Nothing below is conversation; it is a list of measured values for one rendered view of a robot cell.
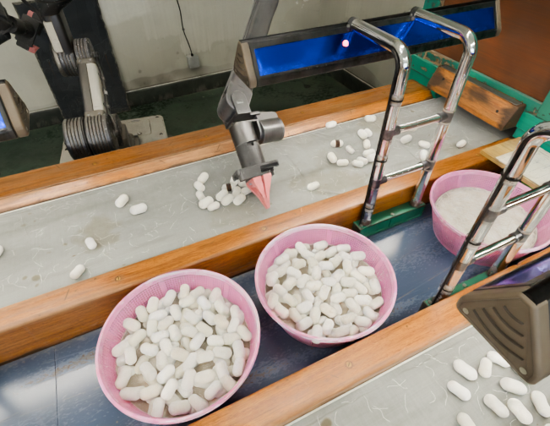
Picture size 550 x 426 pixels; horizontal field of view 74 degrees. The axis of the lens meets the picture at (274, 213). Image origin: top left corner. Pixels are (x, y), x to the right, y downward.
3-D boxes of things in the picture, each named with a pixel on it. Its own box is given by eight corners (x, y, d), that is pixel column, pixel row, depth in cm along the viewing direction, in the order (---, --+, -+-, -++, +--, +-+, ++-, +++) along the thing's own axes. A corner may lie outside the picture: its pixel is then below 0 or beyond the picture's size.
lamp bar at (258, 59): (232, 73, 70) (229, 33, 64) (472, 26, 89) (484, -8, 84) (248, 90, 64) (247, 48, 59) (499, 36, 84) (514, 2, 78)
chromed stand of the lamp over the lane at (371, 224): (317, 193, 100) (336, 15, 69) (377, 174, 106) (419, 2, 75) (357, 241, 87) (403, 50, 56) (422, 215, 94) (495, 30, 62)
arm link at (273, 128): (217, 109, 89) (229, 90, 81) (258, 104, 94) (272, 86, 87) (234, 155, 88) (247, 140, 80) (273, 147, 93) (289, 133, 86)
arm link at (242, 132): (224, 128, 86) (232, 117, 81) (249, 123, 89) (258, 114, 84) (232, 155, 86) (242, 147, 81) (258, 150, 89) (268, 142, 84)
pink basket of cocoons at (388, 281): (229, 303, 75) (225, 276, 69) (311, 234, 89) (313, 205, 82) (334, 397, 62) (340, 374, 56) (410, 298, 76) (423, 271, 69)
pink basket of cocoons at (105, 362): (104, 327, 72) (86, 300, 65) (231, 278, 80) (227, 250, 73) (127, 476, 54) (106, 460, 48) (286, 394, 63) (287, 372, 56)
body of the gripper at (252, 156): (280, 166, 83) (270, 135, 83) (239, 177, 80) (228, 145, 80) (273, 172, 89) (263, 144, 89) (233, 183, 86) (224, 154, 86)
